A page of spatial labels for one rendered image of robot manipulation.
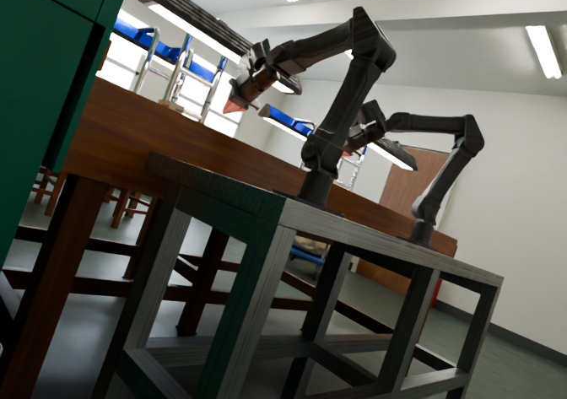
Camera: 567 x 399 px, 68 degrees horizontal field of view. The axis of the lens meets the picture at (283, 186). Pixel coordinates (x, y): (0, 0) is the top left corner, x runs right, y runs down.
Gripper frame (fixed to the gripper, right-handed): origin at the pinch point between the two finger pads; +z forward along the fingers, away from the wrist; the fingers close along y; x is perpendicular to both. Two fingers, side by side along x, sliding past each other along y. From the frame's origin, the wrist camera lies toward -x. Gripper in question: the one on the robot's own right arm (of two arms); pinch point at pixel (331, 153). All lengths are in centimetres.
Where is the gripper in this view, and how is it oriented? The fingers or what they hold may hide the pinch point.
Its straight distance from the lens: 148.7
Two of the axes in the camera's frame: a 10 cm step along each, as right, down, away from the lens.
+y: -6.0, -3.0, -7.4
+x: 1.3, 8.8, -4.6
